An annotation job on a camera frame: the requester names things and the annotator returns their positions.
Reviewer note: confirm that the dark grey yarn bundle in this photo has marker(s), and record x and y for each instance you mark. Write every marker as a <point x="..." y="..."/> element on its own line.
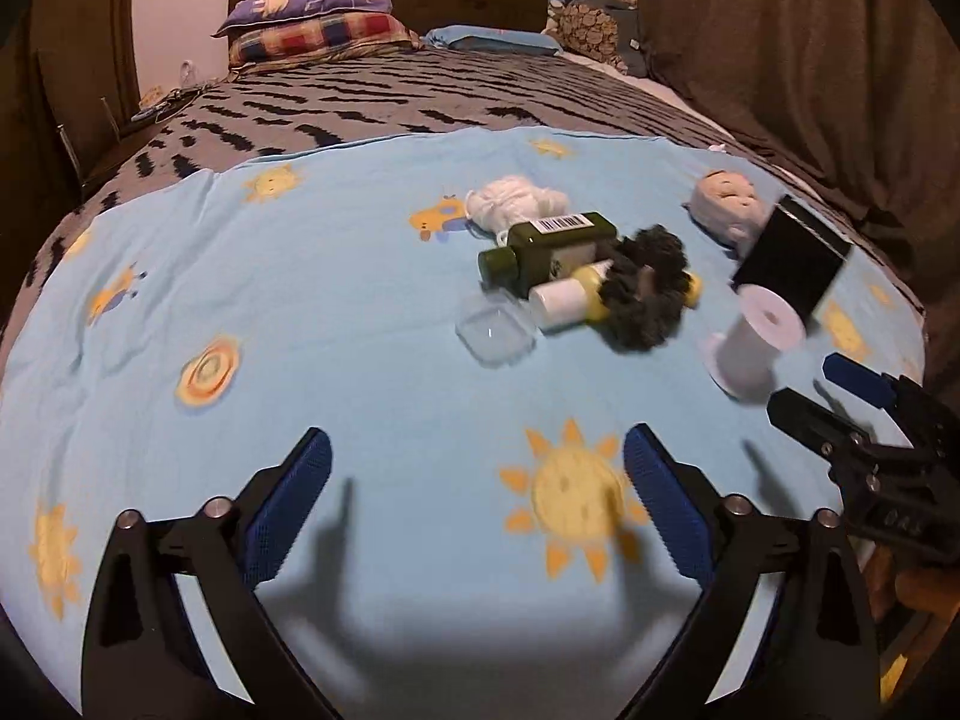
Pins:
<point x="645" y="292"/>

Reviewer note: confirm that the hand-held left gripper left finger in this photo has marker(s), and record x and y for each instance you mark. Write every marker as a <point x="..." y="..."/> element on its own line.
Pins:
<point x="289" y="510"/>

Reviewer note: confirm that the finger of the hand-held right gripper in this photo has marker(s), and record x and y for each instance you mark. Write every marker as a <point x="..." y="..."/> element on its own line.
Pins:
<point x="855" y="379"/>
<point x="806" y="412"/>

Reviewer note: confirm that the white plastic spool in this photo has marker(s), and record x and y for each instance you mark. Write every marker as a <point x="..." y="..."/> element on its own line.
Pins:
<point x="750" y="345"/>

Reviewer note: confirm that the black box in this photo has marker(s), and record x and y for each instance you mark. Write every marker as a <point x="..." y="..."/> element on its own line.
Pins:
<point x="787" y="259"/>

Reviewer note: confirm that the brown curtain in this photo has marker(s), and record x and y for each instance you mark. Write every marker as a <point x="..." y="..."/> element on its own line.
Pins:
<point x="787" y="52"/>

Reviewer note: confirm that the white yarn bundle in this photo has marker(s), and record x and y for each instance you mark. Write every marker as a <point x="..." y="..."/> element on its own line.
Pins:
<point x="510" y="199"/>

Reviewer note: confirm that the purple printed pillow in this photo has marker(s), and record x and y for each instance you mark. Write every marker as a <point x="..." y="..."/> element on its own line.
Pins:
<point x="307" y="0"/>

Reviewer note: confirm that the clear plastic box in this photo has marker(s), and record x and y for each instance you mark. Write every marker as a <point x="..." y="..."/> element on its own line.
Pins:
<point x="495" y="330"/>

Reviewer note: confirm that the red blue plaid pillow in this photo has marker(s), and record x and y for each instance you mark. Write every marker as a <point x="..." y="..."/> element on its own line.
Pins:
<point x="315" y="37"/>

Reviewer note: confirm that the brown patterned bag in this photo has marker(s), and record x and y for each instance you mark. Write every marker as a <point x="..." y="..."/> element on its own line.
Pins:
<point x="596" y="26"/>

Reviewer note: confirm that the dark green bottle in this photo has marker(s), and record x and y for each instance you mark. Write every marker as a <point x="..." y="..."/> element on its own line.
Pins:
<point x="559" y="244"/>

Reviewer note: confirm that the light blue printed sheet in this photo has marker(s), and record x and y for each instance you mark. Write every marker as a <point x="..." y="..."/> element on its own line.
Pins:
<point x="337" y="277"/>

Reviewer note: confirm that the yellow bottle with white cap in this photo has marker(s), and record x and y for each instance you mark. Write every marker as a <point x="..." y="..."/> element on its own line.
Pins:
<point x="559" y="301"/>

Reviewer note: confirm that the grey plush toy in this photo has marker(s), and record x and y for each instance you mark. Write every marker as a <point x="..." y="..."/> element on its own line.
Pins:
<point x="724" y="199"/>

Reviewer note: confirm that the dark bedside table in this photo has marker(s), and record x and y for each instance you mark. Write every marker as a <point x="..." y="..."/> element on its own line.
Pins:
<point x="124" y="142"/>

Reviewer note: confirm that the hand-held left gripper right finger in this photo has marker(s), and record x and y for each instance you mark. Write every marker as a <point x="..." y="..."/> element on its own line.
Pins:
<point x="667" y="502"/>

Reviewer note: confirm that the grey black patterned blanket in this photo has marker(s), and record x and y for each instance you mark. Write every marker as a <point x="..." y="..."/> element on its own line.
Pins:
<point x="390" y="97"/>

